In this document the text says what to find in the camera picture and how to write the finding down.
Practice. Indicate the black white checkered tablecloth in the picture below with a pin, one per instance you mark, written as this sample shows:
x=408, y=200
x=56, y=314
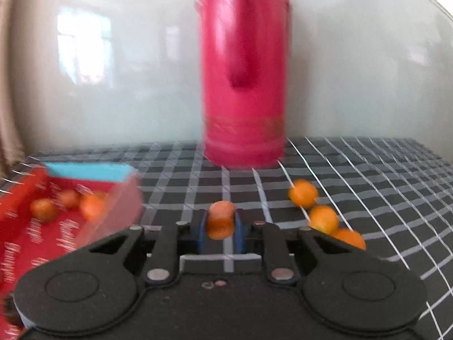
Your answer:
x=389, y=198

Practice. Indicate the beige curtain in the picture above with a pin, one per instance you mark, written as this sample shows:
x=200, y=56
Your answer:
x=9, y=131

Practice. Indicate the small orange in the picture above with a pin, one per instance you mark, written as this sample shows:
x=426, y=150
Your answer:
x=302, y=193
x=349, y=239
x=324, y=219

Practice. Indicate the brown kiwi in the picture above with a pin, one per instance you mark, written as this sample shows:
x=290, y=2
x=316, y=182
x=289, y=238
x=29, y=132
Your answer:
x=44, y=210

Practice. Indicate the colourful cardboard box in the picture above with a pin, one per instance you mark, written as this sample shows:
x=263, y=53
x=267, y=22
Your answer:
x=24, y=241

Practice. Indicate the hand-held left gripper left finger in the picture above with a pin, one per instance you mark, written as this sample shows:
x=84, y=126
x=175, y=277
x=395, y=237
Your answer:
x=202, y=233

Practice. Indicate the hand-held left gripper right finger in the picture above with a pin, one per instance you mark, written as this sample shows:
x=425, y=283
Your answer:
x=240, y=234

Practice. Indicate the red thermos flask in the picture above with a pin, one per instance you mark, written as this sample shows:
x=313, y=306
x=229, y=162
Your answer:
x=244, y=42

